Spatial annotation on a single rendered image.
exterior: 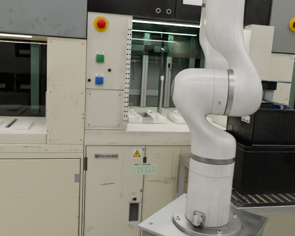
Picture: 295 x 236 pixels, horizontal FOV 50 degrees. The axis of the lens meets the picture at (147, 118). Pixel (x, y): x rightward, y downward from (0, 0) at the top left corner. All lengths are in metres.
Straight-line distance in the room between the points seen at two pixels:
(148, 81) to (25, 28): 1.20
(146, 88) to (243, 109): 1.66
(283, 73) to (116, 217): 1.12
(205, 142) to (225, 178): 0.11
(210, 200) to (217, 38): 0.42
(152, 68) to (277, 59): 1.01
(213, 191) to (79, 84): 0.85
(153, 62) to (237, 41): 1.64
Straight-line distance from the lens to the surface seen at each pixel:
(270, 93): 1.28
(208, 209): 0.88
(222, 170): 0.85
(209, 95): 0.80
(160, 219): 0.94
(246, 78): 0.82
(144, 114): 1.93
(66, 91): 1.48
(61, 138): 1.52
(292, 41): 1.81
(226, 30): 0.84
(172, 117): 1.86
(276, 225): 2.03
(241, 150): 1.15
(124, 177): 1.59
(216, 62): 1.06
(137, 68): 2.41
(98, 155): 1.54
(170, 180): 1.65
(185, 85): 0.80
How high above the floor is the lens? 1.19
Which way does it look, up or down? 10 degrees down
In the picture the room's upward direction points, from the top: 3 degrees clockwise
